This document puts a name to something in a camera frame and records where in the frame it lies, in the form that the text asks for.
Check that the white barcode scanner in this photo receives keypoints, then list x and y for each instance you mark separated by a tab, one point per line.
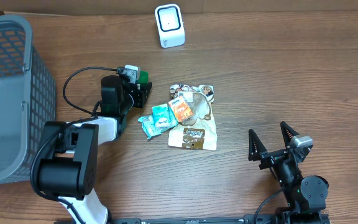
170	25

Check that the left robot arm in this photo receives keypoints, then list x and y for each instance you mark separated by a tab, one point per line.
64	169

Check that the teal tissue pack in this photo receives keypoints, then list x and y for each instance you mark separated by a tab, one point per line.
163	117

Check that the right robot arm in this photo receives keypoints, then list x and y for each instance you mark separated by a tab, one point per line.
305	196

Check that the light teal wipes pack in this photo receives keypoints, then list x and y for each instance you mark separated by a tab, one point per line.
148	126

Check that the green lid jar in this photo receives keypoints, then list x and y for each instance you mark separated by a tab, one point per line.
143	77

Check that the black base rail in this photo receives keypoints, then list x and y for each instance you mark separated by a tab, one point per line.
191	221

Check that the orange tissue pack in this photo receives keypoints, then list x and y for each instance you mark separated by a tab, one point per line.
180	108

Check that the brown snack pouch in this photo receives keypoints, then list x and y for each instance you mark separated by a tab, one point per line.
199	130

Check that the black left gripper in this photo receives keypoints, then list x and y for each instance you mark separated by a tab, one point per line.
140	96

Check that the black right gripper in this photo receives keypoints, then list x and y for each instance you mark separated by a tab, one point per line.
259	153

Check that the grey plastic basket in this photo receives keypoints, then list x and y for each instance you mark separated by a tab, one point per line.
27	99

